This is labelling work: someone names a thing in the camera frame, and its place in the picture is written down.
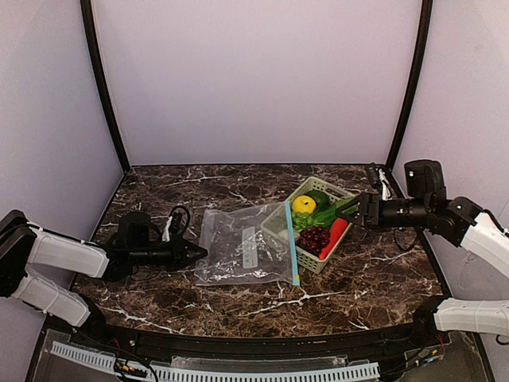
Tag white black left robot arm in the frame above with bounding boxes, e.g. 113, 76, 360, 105
1, 205, 208, 328

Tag dark green toy avocado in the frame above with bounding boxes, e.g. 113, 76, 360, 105
305, 189, 330, 210

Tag green toy leafy vegetable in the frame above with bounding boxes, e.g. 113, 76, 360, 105
310, 197, 352, 231

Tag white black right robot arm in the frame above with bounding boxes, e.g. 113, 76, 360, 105
336, 159, 508, 345

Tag green toy grapes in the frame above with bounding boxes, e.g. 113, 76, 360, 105
292, 212, 314, 232

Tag dark red toy grapes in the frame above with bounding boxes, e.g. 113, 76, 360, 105
297, 227, 330, 255

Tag red toy chili pepper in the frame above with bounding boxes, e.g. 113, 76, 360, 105
319, 218, 348, 260

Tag black frame right post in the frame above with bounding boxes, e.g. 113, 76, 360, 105
385, 0, 433, 170

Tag black frame post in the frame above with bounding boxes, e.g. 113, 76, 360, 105
385, 0, 433, 170
80, 0, 131, 173

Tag black front frame rail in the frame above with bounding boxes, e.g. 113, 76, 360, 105
90, 324, 419, 361

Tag yellow toy lemon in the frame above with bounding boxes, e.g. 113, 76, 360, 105
291, 195, 317, 214

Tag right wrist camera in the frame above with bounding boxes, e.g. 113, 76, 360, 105
365, 163, 393, 201

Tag white slotted cable duct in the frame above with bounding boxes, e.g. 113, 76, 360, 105
50, 341, 380, 381

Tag black frame left post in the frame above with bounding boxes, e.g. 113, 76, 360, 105
80, 0, 131, 173

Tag clear zip top bag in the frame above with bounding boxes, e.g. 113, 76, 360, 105
194, 201, 300, 287

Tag pale green plastic basket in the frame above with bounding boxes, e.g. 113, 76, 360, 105
261, 177, 354, 274

